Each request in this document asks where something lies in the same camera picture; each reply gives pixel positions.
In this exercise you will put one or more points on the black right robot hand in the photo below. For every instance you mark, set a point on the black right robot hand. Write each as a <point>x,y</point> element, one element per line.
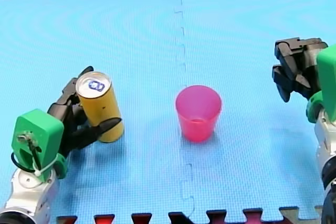
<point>294,69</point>

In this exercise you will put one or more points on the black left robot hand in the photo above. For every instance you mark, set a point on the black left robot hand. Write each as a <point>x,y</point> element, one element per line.
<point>74,133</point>

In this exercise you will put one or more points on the yellow drink can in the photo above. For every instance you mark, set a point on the yellow drink can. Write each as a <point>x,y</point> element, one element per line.
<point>101,108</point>

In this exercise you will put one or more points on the pink plastic cup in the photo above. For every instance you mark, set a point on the pink plastic cup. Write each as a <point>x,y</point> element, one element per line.
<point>198,113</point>

